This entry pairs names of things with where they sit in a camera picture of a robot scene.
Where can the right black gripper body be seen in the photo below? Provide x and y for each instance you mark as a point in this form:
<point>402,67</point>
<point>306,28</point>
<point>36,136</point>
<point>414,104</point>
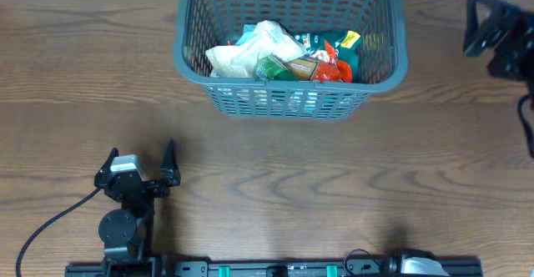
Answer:
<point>527,78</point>

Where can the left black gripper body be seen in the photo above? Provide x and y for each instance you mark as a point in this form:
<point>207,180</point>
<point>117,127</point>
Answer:
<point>155,188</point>

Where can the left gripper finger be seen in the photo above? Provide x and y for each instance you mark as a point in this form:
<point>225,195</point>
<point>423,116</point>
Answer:
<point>106,167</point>
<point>169,166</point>

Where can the green lid jar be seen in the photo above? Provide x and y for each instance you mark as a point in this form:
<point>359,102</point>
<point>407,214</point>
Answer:
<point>271,68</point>

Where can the green coffee bag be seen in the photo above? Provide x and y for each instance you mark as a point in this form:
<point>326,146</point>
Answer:
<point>334,47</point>

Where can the light blue snack packet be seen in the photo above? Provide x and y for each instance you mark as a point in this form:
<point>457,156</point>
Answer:
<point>248,34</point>

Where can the orange spaghetti packet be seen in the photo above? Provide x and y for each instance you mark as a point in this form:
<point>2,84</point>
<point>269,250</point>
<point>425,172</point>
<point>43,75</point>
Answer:
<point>311,69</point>

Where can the cream paper pouch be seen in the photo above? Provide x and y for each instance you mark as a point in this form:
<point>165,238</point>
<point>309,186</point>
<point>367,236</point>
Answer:
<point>230,61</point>

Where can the tissue multipack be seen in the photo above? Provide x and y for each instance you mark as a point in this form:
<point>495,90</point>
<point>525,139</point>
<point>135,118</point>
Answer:
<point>262,97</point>

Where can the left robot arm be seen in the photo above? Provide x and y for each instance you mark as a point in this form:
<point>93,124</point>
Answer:
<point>127,232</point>

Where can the grey plastic basket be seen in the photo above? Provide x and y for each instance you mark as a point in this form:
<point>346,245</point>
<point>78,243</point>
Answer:
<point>383,60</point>

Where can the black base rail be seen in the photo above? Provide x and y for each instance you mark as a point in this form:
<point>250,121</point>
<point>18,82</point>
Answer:
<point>359,265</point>

